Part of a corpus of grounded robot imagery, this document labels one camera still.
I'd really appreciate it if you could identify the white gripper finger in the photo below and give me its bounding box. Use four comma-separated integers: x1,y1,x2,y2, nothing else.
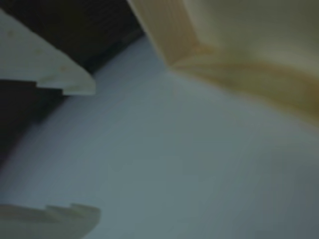
0,203,102,239
0,8,97,96

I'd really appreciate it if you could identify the open wooden box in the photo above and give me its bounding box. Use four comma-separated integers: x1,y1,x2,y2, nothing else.
126,0,319,130

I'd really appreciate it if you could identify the dark brown furniture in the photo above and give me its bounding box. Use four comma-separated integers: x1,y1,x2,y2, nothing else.
0,0,147,172

